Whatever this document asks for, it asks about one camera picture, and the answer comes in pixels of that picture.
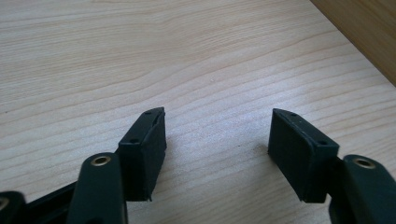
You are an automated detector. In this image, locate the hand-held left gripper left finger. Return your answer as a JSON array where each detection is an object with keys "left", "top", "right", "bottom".
[{"left": 118, "top": 106, "right": 167, "bottom": 203}]

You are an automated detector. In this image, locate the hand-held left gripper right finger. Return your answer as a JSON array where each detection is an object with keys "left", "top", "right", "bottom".
[{"left": 268, "top": 107, "right": 340, "bottom": 203}]

